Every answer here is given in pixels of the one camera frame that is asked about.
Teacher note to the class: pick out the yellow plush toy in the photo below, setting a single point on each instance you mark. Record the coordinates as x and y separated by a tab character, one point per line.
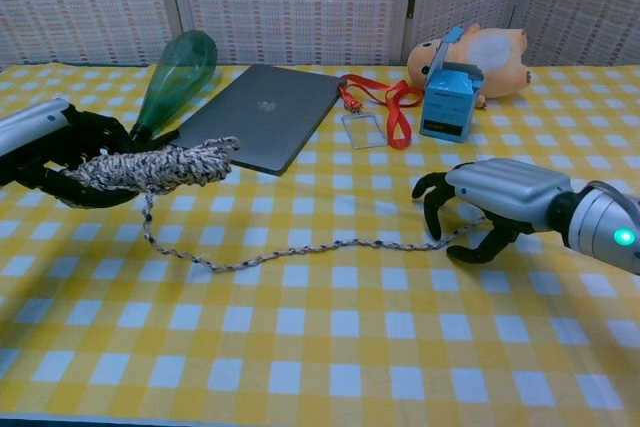
500	72

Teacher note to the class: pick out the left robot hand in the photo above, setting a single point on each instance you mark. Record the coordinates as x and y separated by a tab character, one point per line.
30	127

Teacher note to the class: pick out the blue cardboard box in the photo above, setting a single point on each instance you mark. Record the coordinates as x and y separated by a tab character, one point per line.
446	112

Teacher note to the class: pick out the white woven folding screen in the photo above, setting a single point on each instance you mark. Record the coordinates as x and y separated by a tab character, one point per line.
300	2

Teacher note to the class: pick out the clear badge holder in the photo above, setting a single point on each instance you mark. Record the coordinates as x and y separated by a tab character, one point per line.
365	131

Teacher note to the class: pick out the yellow white checkered tablecloth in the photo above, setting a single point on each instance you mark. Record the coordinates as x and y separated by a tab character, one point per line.
320	322

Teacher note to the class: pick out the grey laptop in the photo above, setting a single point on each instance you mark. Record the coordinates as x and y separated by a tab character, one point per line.
270	117

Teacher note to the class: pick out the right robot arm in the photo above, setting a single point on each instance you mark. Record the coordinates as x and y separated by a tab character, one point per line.
605	222

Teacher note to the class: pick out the brass screen hinge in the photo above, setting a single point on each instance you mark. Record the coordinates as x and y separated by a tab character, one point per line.
411	4

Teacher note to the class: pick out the green plastic bottle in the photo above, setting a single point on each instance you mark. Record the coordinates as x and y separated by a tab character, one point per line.
175	82

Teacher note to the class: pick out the black bottle neck piece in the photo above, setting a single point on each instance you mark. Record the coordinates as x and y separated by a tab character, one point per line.
150	139

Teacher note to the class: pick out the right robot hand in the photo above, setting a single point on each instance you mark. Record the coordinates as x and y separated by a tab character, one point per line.
510	187

